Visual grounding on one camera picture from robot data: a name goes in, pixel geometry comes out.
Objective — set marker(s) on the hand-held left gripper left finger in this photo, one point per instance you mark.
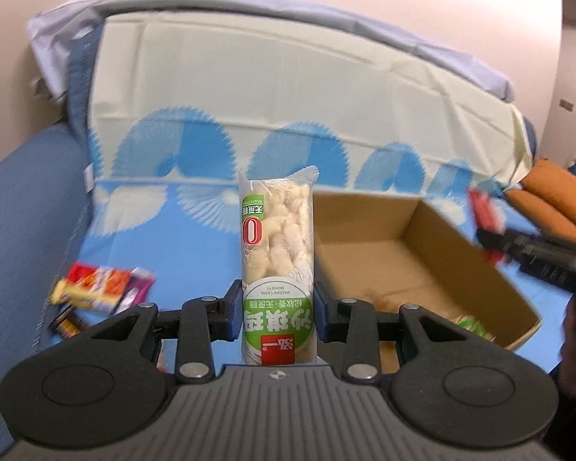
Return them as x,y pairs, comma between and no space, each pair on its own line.
232,312

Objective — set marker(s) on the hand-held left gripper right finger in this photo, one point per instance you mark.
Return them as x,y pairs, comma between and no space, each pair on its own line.
320,314

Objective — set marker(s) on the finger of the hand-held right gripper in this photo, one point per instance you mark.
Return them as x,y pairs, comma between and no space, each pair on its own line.
492,245

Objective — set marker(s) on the narrow red snack packet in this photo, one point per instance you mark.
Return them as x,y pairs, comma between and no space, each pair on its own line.
482,209

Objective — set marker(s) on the cardboard box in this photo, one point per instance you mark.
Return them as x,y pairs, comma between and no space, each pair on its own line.
388,259

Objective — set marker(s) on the clear green-label puffed snack pack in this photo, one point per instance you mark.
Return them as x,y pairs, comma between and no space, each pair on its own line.
278,230

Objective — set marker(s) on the red snack packet orange figure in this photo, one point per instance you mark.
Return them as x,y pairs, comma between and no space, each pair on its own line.
111,281

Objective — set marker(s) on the yellow snack packet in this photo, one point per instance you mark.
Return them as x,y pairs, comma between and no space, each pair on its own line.
76,295

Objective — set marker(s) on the orange cushion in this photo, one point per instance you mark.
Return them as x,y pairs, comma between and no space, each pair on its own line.
557,182
542,213

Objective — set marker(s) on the green snack packet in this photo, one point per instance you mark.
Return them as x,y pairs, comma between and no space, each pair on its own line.
472,325

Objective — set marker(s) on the blue fan-print sheet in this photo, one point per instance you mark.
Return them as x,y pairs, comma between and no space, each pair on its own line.
172,249

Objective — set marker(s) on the purple snack packet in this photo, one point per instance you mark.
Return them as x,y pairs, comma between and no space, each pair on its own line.
139,288

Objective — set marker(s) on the small red snack packet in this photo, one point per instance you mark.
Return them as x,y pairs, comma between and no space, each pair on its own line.
83,271

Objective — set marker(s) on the dark brown snack packet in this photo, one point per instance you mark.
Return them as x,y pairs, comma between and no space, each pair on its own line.
67,329

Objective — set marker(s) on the white sofa label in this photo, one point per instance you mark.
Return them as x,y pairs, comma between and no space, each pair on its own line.
90,178

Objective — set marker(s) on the wall socket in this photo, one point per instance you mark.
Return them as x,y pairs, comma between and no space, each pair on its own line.
566,105

